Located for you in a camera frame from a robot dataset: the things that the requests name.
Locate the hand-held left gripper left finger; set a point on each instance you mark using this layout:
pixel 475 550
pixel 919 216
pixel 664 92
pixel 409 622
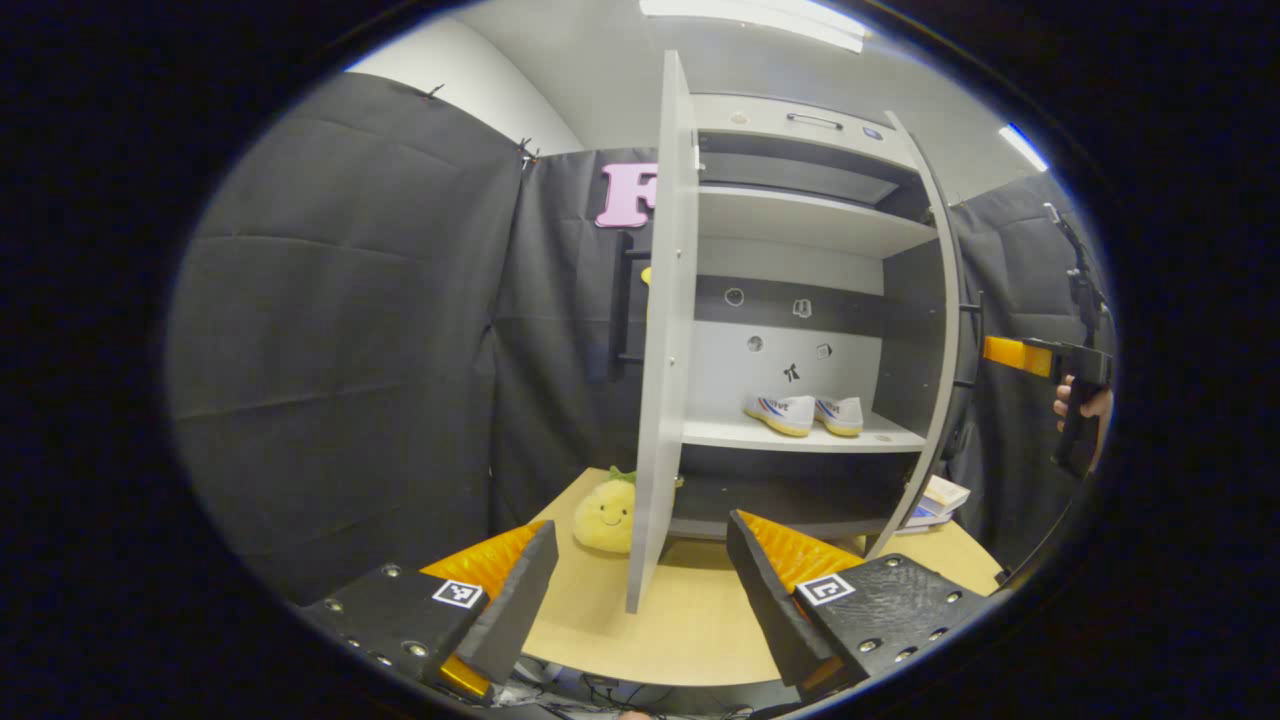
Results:
pixel 505 615

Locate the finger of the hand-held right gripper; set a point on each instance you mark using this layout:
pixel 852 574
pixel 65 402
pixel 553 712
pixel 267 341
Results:
pixel 1015 354

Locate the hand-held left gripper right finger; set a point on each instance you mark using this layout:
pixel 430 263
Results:
pixel 780 610

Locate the white canvas shoe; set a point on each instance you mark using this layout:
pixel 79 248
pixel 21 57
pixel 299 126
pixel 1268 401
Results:
pixel 782 413
pixel 842 415

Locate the grey shoe cabinet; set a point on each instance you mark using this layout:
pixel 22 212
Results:
pixel 790 340

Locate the grey cabinet shelf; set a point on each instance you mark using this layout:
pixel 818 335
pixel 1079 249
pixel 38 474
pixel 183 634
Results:
pixel 800 220
pixel 760 438

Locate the yellow plush toy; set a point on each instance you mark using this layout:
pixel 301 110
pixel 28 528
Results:
pixel 605 520

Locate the white book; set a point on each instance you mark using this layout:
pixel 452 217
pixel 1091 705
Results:
pixel 945 493

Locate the blue book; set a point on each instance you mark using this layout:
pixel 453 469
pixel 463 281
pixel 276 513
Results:
pixel 922 517

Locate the small ceiling light panel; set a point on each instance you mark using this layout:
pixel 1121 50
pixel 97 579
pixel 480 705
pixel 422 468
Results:
pixel 1022 146

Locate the large ceiling light panel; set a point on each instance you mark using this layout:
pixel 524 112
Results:
pixel 750 18

